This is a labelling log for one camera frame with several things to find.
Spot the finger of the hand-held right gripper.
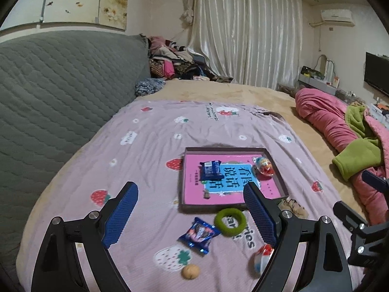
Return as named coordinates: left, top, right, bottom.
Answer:
left=333, top=201, right=370, bottom=235
left=362, top=170, right=389, bottom=193

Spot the floral wall poster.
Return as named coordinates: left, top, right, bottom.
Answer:
left=0, top=0, right=129, bottom=31

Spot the blue patterned cloth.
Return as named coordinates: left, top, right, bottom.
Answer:
left=134, top=78, right=166, bottom=97

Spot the white air conditioner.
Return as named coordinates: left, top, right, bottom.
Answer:
left=320, top=9, right=355, bottom=27

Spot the green fuzzy ring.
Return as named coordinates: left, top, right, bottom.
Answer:
left=214, top=208, right=244, bottom=236

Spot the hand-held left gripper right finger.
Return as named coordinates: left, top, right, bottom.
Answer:
left=243, top=184, right=354, bottom=292

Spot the grey quilted headboard cover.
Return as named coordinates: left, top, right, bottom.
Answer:
left=0, top=30, right=151, bottom=280

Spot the black television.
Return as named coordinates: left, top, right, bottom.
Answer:
left=364, top=52, right=389, bottom=96

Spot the round tan cookie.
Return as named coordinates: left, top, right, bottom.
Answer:
left=182, top=265, right=201, bottom=279

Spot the green fleece blanket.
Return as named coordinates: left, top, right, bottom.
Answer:
left=332, top=105, right=383, bottom=181

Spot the pink shallow box tray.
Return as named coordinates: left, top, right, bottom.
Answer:
left=178, top=147, right=289, bottom=214

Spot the pile of clothes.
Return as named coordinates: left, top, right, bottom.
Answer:
left=147, top=35, right=234, bottom=83

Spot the arched table mirror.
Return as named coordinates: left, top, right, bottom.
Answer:
left=316, top=54, right=335, bottom=78

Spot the dark blue snack packet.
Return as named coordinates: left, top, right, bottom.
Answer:
left=200, top=160, right=224, bottom=181

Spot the blue printed snack packet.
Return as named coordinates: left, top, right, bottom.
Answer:
left=178, top=217, right=221, bottom=254

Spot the pink picture book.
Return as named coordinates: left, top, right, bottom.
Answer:
left=182, top=154, right=282, bottom=204

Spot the white satin curtain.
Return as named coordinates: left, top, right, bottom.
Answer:
left=182, top=0, right=303, bottom=89

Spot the grey dresser shelf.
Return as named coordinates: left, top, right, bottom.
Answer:
left=298, top=76, right=338, bottom=95

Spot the pink strawberry printed blanket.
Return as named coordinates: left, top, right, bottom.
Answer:
left=17, top=100, right=365, bottom=292

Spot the pink quilt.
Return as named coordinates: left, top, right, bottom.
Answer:
left=295, top=88, right=389, bottom=226

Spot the colourful egg toy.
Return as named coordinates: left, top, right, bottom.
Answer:
left=254, top=244, right=275, bottom=274
left=255, top=156, right=275, bottom=177

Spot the beige sheer stocking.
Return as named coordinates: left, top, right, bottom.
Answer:
left=278, top=198, right=308, bottom=219

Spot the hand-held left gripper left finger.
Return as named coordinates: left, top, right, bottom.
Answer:
left=31, top=181, right=140, bottom=292

